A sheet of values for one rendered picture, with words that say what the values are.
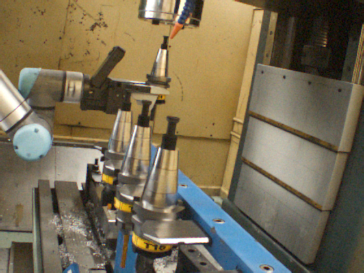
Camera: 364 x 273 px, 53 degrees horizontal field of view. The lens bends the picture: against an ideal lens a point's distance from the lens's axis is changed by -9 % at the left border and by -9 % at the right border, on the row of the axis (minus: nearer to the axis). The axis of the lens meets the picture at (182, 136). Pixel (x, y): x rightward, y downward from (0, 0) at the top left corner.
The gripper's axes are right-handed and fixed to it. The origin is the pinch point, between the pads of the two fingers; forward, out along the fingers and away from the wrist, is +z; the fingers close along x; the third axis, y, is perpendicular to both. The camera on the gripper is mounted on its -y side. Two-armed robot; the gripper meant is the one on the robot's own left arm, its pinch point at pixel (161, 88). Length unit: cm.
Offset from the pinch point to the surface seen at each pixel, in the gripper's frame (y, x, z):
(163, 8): -19.4, 6.7, -5.0
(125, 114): 1.5, 32.1, -16.3
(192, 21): -17.5, 6.8, 2.7
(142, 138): 2.7, 43.3, -16.4
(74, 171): 52, -84, -9
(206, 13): -33, -101, 52
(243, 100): 11, -95, 81
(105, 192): 15.5, 31.8, -18.1
